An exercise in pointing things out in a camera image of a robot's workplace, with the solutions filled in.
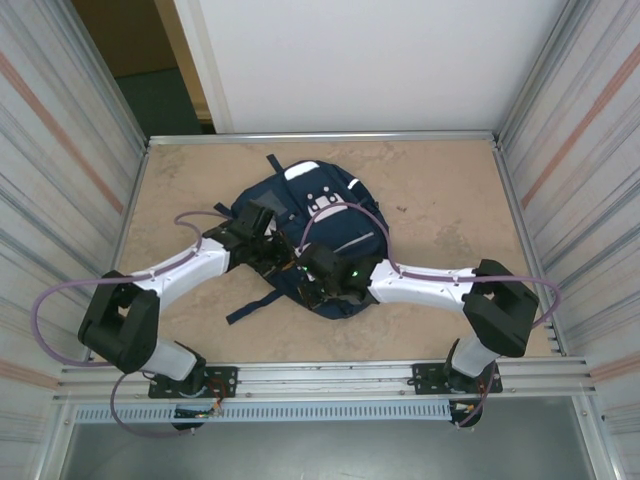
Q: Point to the navy blue backpack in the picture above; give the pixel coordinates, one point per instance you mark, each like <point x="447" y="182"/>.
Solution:
<point x="340" y="230"/>

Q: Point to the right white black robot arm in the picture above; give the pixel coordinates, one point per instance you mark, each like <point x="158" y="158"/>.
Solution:
<point x="500" y="310"/>

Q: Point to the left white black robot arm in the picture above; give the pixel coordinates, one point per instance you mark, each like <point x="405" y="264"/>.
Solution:
<point x="120" y="325"/>

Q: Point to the grey metal sheet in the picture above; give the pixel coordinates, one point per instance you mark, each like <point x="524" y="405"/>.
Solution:
<point x="325" y="450"/>

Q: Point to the long aluminium mounting rail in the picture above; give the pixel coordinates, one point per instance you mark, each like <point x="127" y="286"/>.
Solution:
<point x="325" y="380"/>

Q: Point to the aluminium table side rail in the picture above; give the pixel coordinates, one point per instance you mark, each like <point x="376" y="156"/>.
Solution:
<point x="506" y="175"/>
<point x="133" y="200"/>

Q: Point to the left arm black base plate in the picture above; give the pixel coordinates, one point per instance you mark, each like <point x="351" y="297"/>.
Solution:
<point x="225" y="382"/>

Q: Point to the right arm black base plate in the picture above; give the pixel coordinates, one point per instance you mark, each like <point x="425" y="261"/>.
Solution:
<point x="425" y="377"/>

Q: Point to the aluminium table edge rail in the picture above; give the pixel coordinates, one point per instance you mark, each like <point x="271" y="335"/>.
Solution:
<point x="425" y="135"/>

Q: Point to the aluminium frame post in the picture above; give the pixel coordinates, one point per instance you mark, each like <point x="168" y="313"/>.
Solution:
<point x="540" y="75"/>

